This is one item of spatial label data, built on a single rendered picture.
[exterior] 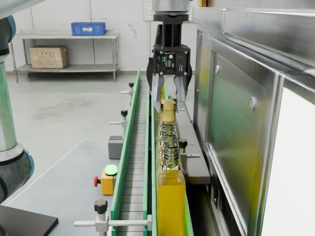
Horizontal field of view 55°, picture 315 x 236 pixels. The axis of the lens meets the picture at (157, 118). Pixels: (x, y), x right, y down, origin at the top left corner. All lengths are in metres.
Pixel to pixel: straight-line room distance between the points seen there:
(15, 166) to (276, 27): 0.75
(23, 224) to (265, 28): 0.87
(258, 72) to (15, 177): 0.71
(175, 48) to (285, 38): 0.23
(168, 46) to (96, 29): 5.41
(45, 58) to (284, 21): 5.98
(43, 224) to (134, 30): 5.75
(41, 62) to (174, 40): 5.79
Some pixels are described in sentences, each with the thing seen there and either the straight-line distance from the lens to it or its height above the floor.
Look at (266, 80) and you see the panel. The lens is 0.45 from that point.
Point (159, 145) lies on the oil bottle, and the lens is 0.72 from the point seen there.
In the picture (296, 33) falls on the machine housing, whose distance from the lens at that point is 0.40.
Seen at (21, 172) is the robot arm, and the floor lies 0.95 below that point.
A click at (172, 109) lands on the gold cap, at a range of 0.68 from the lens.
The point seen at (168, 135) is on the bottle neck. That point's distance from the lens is 0.64.
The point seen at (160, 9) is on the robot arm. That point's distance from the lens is 0.60.
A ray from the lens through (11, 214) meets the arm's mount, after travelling 1.11.
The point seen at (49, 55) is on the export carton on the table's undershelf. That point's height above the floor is 0.51.
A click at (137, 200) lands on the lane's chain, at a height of 0.88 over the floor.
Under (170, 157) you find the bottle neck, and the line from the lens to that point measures 0.59.
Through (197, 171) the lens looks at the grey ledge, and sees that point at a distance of 1.03.
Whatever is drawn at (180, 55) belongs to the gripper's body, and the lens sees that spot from 0.60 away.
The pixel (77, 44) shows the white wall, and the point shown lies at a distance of 6.74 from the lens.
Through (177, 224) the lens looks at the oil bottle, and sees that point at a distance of 0.67.
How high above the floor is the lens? 1.40
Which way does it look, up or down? 20 degrees down
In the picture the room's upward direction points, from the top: straight up
